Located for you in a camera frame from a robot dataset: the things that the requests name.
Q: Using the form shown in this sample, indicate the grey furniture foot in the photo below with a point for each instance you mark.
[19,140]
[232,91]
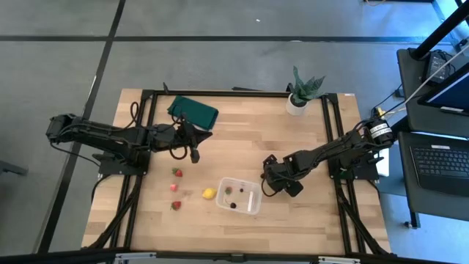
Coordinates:
[11,168]

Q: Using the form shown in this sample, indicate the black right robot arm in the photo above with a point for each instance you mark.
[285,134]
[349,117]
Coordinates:
[329,148]

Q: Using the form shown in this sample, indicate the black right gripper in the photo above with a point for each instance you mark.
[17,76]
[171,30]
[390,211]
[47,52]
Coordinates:
[280,172]

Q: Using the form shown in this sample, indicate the black computer monitor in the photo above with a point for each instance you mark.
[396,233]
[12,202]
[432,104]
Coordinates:
[450,95]

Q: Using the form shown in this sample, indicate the folded dark green cloth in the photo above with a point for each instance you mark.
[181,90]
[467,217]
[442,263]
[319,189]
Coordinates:
[192,111]

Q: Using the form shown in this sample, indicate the black slanted pole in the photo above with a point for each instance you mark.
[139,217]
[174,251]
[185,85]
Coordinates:
[439,33]

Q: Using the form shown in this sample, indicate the yellow toy lemon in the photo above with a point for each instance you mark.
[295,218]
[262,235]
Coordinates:
[209,193]

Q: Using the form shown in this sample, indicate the black power adapter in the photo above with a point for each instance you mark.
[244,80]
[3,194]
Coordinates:
[436,66]

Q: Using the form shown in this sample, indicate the black frame corner bracket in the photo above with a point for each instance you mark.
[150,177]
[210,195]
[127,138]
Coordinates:
[289,88]
[165,88]

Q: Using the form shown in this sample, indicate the white paper sheet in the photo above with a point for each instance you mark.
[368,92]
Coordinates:
[384,166]

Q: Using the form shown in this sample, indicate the red toy strawberry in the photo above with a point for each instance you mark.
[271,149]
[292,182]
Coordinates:
[178,173]
[228,190]
[176,205]
[173,187]

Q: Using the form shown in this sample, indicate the snake plant in white pot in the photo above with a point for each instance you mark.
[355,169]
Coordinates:
[295,108]

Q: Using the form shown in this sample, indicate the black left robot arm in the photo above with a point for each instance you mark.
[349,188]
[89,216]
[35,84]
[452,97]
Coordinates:
[110,135]

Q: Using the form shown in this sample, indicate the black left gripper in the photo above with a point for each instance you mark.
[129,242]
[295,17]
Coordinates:
[165,137]

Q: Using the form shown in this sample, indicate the black aluminium table frame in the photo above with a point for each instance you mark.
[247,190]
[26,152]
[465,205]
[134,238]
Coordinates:
[220,93]

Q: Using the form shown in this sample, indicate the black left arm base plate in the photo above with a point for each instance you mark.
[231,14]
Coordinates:
[110,169]

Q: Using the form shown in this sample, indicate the clear plastic tupperware container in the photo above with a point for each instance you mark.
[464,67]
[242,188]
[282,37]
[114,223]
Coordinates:
[238,198]

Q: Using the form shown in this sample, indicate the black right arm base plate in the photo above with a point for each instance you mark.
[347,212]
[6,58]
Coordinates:
[361,173]

